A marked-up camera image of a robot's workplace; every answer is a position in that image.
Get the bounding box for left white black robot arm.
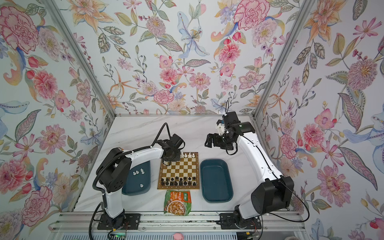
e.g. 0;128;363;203
88;123;186;240

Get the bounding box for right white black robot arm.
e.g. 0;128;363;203
205;112;297;228

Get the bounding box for white chess piece row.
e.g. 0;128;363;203
181;152;196;159

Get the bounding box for wooden chess board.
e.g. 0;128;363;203
157;152;201;190

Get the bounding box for black chess piece rows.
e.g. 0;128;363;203
160;177;198;187

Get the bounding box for white pawns in bin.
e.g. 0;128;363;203
131;170;147;189

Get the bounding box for left teal plastic bin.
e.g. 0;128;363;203
122;161;151;196

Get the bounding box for teal plastic bin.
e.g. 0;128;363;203
122;161;151;196
200;159;234;204

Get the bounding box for instant noodle snack packet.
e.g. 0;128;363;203
164;190;192;216

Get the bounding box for right teal plastic bin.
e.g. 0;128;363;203
200;159;234;204

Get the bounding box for pink round object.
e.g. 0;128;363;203
173;233;185;240

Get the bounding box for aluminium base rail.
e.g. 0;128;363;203
48;211;306;234

